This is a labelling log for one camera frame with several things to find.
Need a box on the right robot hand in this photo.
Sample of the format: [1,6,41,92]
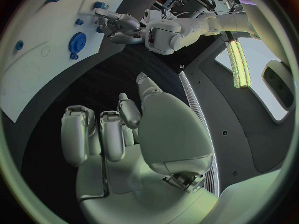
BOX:
[60,72,220,224]

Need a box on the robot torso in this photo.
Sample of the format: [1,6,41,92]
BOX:
[178,31,298,199]

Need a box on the white cable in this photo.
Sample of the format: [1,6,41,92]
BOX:
[163,10,246,20]

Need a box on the glowing light bar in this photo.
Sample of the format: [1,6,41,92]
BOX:
[224,39,253,89]

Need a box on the large blue gear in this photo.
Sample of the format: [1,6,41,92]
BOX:
[68,32,87,53]

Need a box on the white task board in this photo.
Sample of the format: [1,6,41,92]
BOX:
[0,0,137,124]

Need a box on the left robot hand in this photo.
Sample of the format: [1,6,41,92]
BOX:
[93,7,144,45]

